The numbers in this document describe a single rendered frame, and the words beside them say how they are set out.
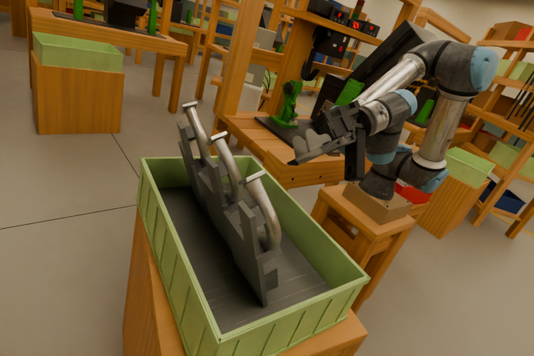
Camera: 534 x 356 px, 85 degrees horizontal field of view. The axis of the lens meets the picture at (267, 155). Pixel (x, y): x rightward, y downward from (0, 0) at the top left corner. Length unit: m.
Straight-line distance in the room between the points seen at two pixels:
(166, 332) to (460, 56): 1.05
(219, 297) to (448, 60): 0.91
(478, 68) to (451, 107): 0.14
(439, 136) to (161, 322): 0.99
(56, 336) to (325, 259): 1.25
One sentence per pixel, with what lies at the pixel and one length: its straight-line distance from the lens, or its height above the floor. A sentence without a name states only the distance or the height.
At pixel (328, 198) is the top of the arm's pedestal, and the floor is 0.84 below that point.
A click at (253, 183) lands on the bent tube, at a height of 1.17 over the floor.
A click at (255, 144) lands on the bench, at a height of 0.87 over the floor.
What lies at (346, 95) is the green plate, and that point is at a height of 1.17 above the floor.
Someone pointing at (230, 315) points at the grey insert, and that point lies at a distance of 0.74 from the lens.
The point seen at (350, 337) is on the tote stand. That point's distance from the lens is 0.91.
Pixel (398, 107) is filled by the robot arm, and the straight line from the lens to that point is 0.75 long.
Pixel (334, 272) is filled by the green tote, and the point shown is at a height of 0.89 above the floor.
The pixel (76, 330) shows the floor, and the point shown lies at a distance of 1.74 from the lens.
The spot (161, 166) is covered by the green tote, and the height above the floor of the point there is 0.93.
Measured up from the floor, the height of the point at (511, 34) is 2.22.
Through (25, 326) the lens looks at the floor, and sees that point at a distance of 1.79.
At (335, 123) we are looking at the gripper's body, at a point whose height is 1.29.
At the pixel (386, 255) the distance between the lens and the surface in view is 1.52.
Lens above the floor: 1.44
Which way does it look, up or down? 24 degrees down
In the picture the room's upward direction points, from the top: 18 degrees clockwise
